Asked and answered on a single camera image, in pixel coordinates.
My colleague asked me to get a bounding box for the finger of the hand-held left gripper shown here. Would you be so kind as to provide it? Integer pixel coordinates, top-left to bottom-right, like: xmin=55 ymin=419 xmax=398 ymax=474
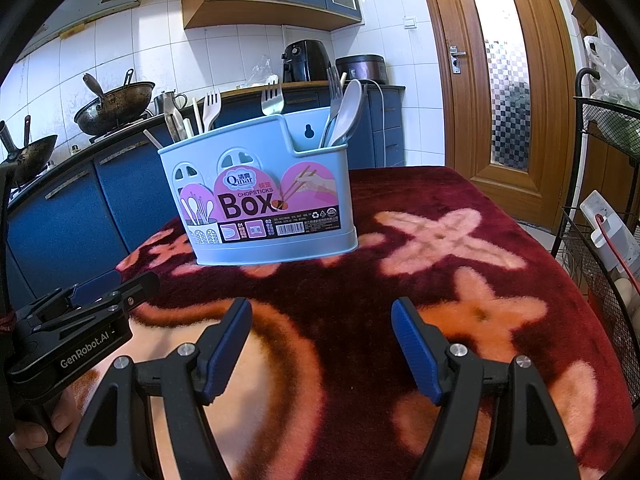
xmin=70 ymin=270 xmax=122 ymax=303
xmin=75 ymin=272 xmax=161 ymax=318

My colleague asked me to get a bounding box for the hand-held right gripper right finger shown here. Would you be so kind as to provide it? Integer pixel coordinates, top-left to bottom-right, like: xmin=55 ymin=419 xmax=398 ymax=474
xmin=391 ymin=297 xmax=583 ymax=480

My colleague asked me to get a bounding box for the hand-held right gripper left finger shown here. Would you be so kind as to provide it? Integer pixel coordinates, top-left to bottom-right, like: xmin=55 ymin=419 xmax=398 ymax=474
xmin=62 ymin=297 xmax=253 ymax=480

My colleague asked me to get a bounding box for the light blue plastic utensil box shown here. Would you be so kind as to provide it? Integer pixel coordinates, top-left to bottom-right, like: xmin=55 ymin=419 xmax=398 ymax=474
xmin=158 ymin=106 xmax=358 ymax=267

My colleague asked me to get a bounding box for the metal fork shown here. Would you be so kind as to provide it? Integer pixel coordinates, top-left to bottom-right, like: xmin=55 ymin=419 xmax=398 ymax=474
xmin=320 ymin=66 xmax=345 ymax=148
xmin=260 ymin=82 xmax=285 ymax=117
xmin=202 ymin=90 xmax=223 ymax=132

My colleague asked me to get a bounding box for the metal spoon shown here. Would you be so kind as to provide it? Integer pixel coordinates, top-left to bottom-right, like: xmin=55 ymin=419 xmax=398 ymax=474
xmin=327 ymin=97 xmax=357 ymax=149
xmin=334 ymin=79 xmax=364 ymax=147

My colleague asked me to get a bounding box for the person's left hand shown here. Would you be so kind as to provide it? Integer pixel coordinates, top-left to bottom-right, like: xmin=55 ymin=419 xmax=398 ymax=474
xmin=12 ymin=391 xmax=82 ymax=467

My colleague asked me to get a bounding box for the blue kitchen base cabinet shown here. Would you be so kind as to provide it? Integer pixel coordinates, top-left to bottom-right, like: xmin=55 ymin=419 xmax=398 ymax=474
xmin=5 ymin=87 xmax=407 ymax=306

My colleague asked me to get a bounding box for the red flower-patterned blanket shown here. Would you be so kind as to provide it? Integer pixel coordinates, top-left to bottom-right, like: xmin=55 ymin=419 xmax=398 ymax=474
xmin=114 ymin=166 xmax=632 ymax=480

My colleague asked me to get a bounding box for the small black wok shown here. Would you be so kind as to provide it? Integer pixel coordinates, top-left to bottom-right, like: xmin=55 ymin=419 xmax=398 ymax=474
xmin=0 ymin=115 xmax=58 ymax=183

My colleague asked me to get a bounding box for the large black wok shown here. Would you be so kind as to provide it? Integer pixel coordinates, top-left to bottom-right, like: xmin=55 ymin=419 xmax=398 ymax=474
xmin=73 ymin=69 xmax=156 ymax=137

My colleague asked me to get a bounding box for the metal kettle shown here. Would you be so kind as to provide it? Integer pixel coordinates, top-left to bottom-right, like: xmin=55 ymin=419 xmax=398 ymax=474
xmin=154 ymin=90 xmax=188 ymax=116

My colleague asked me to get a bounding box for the black kitchen countertop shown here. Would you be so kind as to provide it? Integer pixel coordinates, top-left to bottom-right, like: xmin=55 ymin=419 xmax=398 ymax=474
xmin=7 ymin=82 xmax=406 ymax=211

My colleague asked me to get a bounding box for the white power strip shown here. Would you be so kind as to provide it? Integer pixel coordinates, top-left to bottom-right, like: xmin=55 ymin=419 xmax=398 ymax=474
xmin=579 ymin=190 xmax=640 ymax=281

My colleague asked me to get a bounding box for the clear plastic bag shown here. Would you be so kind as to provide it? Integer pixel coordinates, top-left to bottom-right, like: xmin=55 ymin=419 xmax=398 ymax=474
xmin=244 ymin=54 xmax=280 ymax=86

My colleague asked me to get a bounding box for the wooden door with glass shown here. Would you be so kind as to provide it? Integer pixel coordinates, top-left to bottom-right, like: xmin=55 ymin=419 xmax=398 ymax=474
xmin=417 ymin=0 xmax=581 ymax=236

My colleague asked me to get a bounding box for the black air fryer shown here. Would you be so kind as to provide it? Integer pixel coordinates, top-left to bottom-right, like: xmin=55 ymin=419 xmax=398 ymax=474
xmin=281 ymin=40 xmax=337 ymax=84

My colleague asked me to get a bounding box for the dark rice cooker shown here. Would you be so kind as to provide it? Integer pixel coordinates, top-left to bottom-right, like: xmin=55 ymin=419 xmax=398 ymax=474
xmin=335 ymin=55 xmax=388 ymax=86

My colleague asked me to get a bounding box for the black metal rack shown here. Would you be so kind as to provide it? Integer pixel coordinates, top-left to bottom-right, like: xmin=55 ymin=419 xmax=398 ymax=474
xmin=552 ymin=67 xmax=640 ymax=411

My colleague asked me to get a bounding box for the white plastic bag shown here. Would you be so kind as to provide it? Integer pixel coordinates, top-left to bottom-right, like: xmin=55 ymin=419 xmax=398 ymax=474
xmin=582 ymin=35 xmax=640 ymax=107

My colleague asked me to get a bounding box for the red cable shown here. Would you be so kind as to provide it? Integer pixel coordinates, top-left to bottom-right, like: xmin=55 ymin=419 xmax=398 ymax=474
xmin=595 ymin=215 xmax=640 ymax=293

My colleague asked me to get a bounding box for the white power cord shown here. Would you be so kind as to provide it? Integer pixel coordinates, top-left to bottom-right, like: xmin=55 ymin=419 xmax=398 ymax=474
xmin=369 ymin=80 xmax=391 ymax=171

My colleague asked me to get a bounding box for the metal door handle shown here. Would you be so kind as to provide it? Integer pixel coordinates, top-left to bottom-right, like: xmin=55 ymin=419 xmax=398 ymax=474
xmin=448 ymin=45 xmax=469 ymax=75

